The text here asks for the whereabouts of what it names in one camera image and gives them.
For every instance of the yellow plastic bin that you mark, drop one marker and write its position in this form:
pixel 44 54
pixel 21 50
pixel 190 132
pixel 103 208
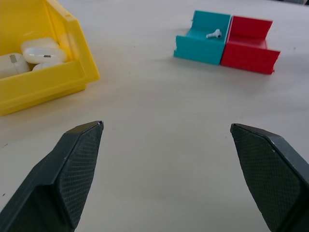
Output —
pixel 43 82

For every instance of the red plastic tray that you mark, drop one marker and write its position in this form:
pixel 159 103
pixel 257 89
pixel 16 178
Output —
pixel 248 54

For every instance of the white earbud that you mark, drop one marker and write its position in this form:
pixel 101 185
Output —
pixel 214 34

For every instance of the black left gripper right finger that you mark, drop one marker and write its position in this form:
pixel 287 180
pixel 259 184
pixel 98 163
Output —
pixel 272 178

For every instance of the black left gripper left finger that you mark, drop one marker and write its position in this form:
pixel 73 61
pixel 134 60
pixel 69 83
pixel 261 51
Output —
pixel 60 178

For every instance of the teal plastic tray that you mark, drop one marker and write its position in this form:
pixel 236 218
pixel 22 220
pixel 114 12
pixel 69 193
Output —
pixel 202 43

